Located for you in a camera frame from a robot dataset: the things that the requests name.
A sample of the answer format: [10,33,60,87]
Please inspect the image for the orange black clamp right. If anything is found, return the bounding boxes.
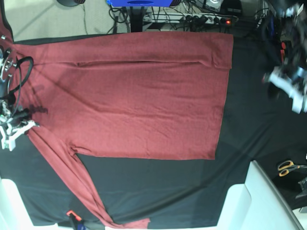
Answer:
[280,42,287,63]

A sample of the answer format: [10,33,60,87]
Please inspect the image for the white table frame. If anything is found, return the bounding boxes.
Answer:
[0,176,60,230]
[216,161,303,230]

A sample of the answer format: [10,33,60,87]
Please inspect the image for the red long-sleeve T-shirt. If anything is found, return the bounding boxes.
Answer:
[0,25,234,229]

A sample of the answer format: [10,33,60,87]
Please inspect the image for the white right table frame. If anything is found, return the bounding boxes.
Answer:
[216,161,303,230]

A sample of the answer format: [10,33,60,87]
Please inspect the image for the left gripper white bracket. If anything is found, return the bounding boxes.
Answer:
[262,66,307,114]

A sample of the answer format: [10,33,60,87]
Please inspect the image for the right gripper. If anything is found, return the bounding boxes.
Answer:
[0,105,39,151]

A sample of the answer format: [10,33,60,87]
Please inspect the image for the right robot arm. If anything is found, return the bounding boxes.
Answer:
[0,46,39,151]

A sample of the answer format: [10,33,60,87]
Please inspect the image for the blue plastic bin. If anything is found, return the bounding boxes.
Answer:
[106,0,181,7]

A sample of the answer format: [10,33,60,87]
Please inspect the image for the orange blue clamp bottom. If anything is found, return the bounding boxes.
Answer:
[66,210,87,230]

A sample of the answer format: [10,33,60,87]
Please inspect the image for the white left table frame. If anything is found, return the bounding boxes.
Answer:
[0,176,60,230]

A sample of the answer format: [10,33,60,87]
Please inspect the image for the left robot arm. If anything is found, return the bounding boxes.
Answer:
[261,0,307,114]

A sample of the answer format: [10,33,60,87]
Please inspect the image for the black camera stand post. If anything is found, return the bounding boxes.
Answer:
[127,6,147,33]

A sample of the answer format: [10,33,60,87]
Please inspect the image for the white power strip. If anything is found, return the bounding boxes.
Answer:
[143,12,239,26]

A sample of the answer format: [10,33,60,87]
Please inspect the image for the black table cloth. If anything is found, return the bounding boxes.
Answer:
[0,38,307,229]

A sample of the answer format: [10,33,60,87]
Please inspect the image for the yellow-handled scissors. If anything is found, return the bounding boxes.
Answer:
[277,160,307,177]

